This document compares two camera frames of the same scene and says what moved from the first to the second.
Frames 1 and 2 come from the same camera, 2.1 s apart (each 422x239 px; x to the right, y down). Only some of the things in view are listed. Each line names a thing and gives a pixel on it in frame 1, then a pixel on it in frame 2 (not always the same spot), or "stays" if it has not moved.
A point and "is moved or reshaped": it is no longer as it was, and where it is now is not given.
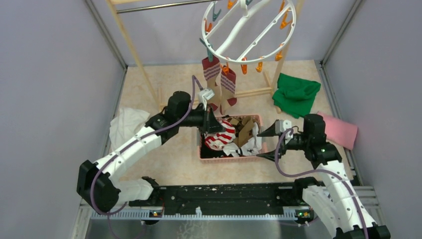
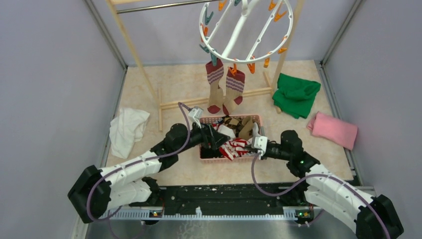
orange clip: [225, 69] to [234, 69]
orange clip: [260, 67] to [266, 60]
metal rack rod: [121, 11] stays
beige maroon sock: [212, 73] is moved or reshaped
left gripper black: [210, 124] to [210, 138]
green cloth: [294, 96] stays
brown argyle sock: [243, 127] stays
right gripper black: [269, 132] to [254, 150]
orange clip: [244, 66] to [252, 65]
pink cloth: [340, 132] stays
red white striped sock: [218, 140] to [235, 148]
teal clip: [215, 16] to [207, 18]
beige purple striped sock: [228, 97] is moved or reshaped
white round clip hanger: [247, 31] stays
